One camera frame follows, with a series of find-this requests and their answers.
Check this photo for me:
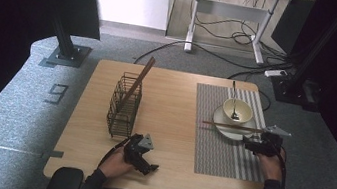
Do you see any right hand-held gripper cable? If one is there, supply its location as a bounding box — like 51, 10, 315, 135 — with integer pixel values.
272, 145, 296, 189

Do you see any black wire basket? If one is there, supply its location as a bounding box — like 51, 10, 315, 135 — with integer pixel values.
103, 69, 146, 142

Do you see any hand-held gripper cable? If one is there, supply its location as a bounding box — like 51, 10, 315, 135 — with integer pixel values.
272, 145, 296, 189
97, 133, 134, 174

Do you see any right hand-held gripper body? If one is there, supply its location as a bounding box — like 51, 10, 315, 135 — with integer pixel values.
250, 122, 294, 161

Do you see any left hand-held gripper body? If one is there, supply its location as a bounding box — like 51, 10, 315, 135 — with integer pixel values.
120, 129, 157, 171

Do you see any white bowl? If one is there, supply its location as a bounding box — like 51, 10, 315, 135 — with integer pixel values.
220, 97, 256, 128

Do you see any grey tape floor marking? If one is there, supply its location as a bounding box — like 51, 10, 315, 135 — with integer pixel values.
42, 81, 70, 107

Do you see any person's left hand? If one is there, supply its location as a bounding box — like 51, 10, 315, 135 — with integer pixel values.
97, 144, 139, 182

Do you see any white-legged desk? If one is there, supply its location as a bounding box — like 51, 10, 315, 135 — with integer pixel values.
176, 0, 317, 73

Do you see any long black floor cable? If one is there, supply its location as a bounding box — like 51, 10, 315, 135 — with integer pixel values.
132, 32, 286, 87

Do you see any tangle of black cables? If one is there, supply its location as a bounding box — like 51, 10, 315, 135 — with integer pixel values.
190, 11, 293, 60

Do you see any grey striped placemat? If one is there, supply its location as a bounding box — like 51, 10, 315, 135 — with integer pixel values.
183, 82, 281, 185

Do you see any small black block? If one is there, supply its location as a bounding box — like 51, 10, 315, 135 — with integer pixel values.
41, 148, 66, 162

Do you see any left hand-held gripper cable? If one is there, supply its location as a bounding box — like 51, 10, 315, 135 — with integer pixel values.
97, 133, 134, 174

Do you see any white power strip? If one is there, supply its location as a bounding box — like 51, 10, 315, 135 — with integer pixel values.
262, 66, 290, 82

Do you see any white saucer plate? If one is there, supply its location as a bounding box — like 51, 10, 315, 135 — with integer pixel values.
210, 105, 260, 144

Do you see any person's right hand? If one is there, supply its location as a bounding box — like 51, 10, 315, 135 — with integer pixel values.
252, 147, 287, 184

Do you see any black metal stand with base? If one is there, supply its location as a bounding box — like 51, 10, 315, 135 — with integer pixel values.
38, 2, 99, 74
267, 0, 337, 117

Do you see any dark metal spoon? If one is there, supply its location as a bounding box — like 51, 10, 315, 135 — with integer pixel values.
226, 80, 246, 122

